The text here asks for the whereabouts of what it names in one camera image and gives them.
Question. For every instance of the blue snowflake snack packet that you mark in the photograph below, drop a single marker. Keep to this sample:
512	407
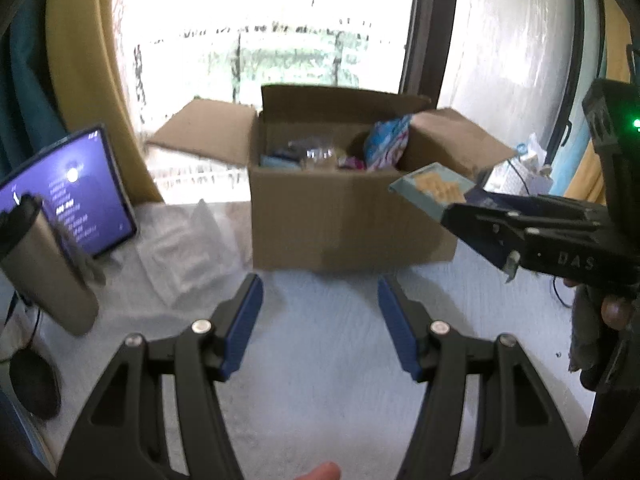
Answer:
280	160

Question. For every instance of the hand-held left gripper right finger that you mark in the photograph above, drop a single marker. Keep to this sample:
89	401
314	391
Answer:
397	325

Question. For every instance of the silver blue snack packet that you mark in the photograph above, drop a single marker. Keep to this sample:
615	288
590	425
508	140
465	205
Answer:
387	140

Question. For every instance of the white perforated basket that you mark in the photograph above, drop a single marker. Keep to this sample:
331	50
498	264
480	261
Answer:
515	180

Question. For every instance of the black oval object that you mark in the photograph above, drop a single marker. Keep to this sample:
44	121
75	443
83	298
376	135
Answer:
35	385

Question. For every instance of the blue white packet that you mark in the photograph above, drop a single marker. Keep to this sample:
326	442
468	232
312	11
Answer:
531	147

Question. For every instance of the person's left hand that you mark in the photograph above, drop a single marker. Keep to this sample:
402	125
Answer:
322	472

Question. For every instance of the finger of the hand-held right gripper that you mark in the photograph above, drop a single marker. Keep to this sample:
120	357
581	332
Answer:
520	200
480	232

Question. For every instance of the light blue cracker box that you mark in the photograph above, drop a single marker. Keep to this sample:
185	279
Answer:
430	187

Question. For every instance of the pink snack packet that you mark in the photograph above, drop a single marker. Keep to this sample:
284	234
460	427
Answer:
352	162

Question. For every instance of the stainless steel tumbler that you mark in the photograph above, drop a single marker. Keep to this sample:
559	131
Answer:
50	280

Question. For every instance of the black window frame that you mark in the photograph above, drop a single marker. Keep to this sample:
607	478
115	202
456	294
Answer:
587	35
430	35

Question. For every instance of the brown cardboard box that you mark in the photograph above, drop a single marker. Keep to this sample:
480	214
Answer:
340	220

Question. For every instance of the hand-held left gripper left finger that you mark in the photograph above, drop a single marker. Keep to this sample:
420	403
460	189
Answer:
245	325

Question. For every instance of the clear plastic bag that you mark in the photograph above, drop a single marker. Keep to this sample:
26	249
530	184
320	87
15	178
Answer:
185	255

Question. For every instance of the tablet with purple screen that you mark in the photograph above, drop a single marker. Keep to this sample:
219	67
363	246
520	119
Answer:
95	195

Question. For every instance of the clear bag of biscuits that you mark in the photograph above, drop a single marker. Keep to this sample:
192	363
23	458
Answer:
322	152

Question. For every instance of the grey tablet stand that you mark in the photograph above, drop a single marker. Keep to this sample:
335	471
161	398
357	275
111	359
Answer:
82	255

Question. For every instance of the person's right hand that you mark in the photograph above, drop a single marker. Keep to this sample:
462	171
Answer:
617	312

